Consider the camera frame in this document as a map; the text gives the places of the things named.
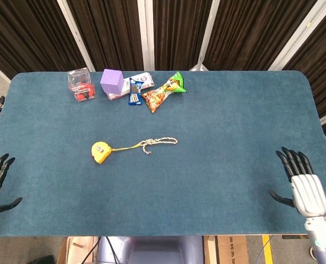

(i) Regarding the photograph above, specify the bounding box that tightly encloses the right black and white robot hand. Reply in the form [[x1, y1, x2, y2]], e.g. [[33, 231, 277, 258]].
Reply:
[[269, 147, 326, 219]]

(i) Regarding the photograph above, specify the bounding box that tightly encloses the blue felt table cover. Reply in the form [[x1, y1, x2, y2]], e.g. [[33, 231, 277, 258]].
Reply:
[[0, 70, 326, 237]]

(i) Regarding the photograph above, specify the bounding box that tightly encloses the purple cube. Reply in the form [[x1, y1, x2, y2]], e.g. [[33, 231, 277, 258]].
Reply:
[[100, 68, 124, 95]]

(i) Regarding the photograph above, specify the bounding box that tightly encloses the brown curtain white-framed screen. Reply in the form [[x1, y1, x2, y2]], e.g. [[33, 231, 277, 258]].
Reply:
[[153, 0, 221, 72], [204, 0, 326, 72], [284, 0, 326, 146], [66, 0, 155, 72], [0, 0, 95, 83]]

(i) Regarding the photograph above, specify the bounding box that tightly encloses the plain brown cardboard box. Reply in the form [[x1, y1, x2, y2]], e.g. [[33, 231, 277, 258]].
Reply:
[[57, 235, 100, 264]]

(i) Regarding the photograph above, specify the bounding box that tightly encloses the white and pink snack packet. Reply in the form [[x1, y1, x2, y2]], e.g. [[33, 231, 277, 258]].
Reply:
[[107, 71, 155, 100]]

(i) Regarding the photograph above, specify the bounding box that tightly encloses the yellow tape measure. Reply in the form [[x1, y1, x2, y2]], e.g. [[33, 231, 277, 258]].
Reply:
[[91, 140, 113, 165]]

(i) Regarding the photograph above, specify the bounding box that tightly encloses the clear box with red items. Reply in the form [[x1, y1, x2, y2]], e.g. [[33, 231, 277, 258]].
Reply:
[[67, 67, 97, 103]]

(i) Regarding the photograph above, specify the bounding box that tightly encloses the orange and green snack bag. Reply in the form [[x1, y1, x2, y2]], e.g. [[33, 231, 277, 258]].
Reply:
[[141, 71, 187, 114]]

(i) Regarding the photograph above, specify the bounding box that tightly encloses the blue cookie packet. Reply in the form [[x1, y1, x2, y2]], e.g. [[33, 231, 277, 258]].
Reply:
[[128, 77, 144, 106]]

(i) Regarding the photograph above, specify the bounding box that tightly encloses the black torso cable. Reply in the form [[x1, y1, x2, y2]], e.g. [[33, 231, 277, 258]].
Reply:
[[105, 236, 121, 264]]

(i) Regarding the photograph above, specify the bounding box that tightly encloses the printed brown cardboard box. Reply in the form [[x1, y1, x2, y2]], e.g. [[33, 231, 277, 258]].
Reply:
[[204, 235, 249, 264]]

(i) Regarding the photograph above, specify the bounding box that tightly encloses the silver-purple robot torso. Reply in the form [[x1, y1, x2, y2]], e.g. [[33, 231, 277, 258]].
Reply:
[[96, 235, 205, 264]]

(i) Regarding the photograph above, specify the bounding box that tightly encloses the beige braided rope cord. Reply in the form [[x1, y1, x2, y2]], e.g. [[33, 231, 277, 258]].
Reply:
[[110, 137, 179, 156]]

